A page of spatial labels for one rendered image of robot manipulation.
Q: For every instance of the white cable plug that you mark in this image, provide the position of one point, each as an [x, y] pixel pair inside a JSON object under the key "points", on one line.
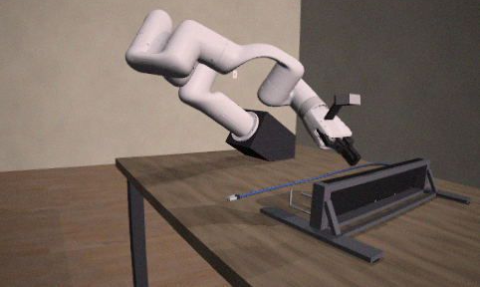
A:
{"points": [[233, 197]]}

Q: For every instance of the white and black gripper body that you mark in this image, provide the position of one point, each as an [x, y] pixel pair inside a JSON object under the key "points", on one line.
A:
{"points": [[314, 119]]}

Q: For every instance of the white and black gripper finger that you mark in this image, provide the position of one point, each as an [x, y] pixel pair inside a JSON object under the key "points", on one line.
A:
{"points": [[349, 141], [341, 148]]}

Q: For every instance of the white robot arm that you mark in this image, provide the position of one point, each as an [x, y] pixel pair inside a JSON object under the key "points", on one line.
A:
{"points": [[193, 48]]}

